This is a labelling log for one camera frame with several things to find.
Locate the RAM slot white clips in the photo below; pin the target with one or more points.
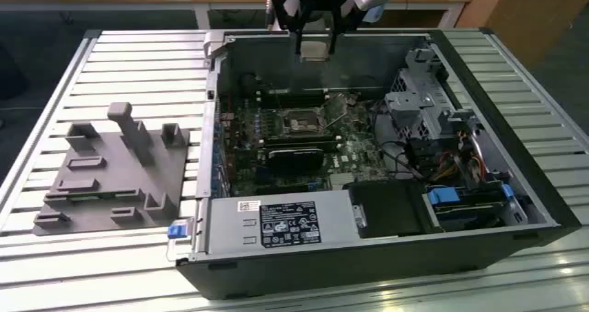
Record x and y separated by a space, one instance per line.
299 92

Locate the green motherboard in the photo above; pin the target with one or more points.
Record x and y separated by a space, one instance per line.
355 153

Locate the CPU socket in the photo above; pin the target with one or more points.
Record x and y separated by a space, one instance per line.
299 120

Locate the blue disk carrier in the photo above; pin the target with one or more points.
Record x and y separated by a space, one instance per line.
444 196

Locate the blue plastic clip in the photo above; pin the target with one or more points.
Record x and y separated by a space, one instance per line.
507 191

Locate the metal drive cage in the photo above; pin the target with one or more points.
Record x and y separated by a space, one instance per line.
414 115

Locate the silver chipset heatsink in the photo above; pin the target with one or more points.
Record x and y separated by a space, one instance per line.
344 181

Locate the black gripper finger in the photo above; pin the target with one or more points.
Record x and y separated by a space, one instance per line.
279 11
350 23

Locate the grey case latch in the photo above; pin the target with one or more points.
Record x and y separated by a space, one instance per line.
212 44

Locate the grey power supply unit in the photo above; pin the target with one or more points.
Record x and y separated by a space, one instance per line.
230 229

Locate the black drive bay cover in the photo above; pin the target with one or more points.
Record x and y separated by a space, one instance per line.
391 210

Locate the black graphics card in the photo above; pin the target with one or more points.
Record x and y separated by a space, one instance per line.
295 162

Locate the grey parts rack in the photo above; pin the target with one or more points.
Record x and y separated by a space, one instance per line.
115 187

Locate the black PC case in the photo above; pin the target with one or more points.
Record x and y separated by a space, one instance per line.
322 277

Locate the silver CPU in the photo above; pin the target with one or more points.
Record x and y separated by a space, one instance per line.
315 51

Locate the blue case latch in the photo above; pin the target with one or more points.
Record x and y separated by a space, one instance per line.
179 230

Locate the wooden cabinet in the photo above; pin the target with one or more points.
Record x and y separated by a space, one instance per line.
530 22

